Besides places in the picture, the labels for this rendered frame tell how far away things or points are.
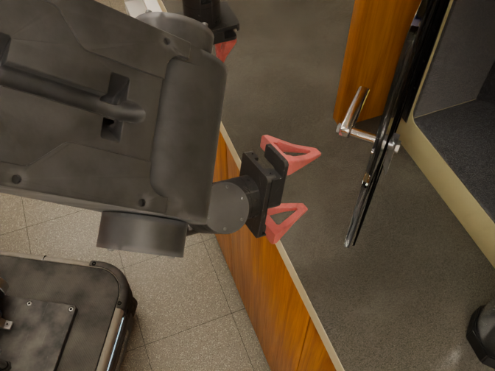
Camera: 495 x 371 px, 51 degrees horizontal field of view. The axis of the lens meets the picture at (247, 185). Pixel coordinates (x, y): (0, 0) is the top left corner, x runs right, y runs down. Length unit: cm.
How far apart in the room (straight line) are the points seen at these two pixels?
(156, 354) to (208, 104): 160
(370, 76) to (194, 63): 76
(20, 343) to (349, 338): 106
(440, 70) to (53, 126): 79
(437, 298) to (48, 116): 75
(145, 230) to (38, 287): 150
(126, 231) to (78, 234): 185
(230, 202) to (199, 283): 133
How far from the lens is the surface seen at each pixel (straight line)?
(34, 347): 163
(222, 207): 56
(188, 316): 184
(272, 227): 72
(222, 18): 85
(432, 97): 97
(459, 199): 94
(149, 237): 23
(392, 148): 67
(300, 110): 106
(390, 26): 92
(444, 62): 91
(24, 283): 175
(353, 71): 94
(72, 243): 206
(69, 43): 21
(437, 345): 84
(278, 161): 64
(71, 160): 20
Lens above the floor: 169
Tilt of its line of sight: 54 degrees down
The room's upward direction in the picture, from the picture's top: straight up
